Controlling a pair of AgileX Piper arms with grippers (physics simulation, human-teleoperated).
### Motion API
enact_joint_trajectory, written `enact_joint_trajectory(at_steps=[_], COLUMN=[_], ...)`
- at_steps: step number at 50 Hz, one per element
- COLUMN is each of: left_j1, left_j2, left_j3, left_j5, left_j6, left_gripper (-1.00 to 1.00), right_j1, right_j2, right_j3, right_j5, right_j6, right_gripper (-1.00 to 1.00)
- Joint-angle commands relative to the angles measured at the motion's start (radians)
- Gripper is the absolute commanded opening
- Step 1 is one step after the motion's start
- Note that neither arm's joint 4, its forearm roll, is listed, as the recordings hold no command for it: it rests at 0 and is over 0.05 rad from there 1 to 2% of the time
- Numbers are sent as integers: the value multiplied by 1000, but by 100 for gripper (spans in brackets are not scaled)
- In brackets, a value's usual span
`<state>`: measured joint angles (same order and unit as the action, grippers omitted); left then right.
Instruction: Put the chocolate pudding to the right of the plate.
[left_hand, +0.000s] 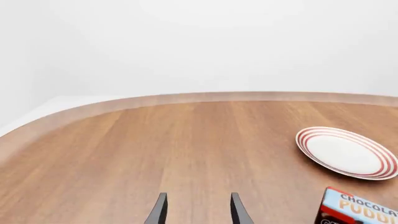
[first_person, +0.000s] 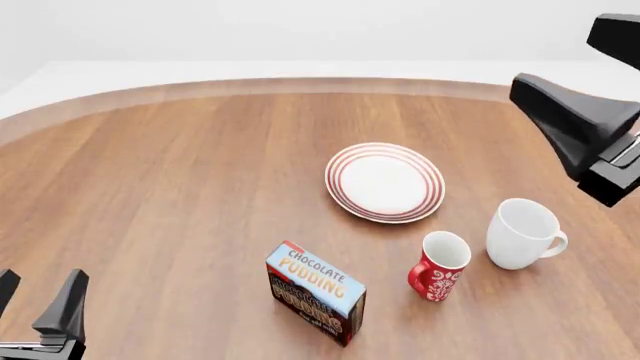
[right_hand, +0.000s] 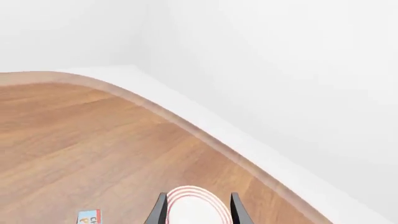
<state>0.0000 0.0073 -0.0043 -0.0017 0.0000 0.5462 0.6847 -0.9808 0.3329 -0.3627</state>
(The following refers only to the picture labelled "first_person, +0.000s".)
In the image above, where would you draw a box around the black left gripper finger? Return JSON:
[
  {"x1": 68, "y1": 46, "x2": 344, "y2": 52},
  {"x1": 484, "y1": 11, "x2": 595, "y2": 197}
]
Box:
[
  {"x1": 0, "y1": 268, "x2": 22, "y2": 315},
  {"x1": 31, "y1": 267, "x2": 91, "y2": 344}
]

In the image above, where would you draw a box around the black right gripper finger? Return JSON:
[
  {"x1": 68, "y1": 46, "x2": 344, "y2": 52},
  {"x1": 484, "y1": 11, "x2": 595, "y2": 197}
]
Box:
[
  {"x1": 586, "y1": 13, "x2": 640, "y2": 72},
  {"x1": 509, "y1": 72, "x2": 640, "y2": 180}
]

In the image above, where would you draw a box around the red patterned mug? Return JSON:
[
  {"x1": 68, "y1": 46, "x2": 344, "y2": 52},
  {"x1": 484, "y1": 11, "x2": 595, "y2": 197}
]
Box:
[{"x1": 407, "y1": 230, "x2": 473, "y2": 303}]

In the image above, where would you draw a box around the chocolate pudding box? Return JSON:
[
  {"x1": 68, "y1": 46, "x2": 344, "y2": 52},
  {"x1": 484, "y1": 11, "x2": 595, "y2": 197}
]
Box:
[{"x1": 264, "y1": 240, "x2": 368, "y2": 348}]

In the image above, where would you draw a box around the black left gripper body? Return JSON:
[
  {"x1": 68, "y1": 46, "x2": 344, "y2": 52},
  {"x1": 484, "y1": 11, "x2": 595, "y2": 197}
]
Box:
[{"x1": 0, "y1": 334, "x2": 87, "y2": 360}]

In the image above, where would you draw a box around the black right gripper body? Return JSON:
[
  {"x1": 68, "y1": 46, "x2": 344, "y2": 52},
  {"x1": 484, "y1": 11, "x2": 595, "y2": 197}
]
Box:
[{"x1": 576, "y1": 126, "x2": 640, "y2": 209}]

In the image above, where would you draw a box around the white plate with red rings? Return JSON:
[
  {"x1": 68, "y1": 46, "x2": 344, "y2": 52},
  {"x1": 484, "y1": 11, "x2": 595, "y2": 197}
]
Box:
[{"x1": 324, "y1": 141, "x2": 447, "y2": 225}]

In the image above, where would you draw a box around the white mug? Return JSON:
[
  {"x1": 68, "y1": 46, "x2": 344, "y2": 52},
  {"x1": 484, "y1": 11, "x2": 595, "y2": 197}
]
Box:
[{"x1": 485, "y1": 197, "x2": 570, "y2": 271}]

